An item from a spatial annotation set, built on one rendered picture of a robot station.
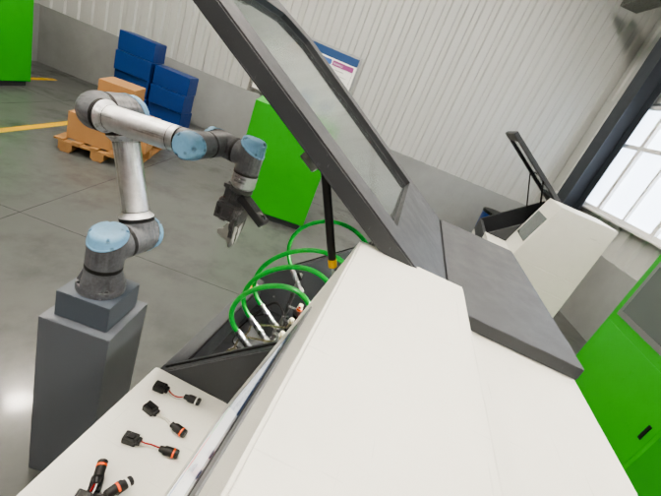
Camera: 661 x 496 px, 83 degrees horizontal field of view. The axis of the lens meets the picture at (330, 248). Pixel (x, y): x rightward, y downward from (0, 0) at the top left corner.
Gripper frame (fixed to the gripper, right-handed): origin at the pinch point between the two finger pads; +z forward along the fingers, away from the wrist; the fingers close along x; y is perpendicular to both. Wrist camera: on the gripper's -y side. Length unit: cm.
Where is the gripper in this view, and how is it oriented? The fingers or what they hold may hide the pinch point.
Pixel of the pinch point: (231, 244)
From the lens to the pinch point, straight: 127.7
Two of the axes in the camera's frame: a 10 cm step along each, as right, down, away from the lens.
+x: -2.4, 3.2, -9.2
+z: -3.6, 8.5, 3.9
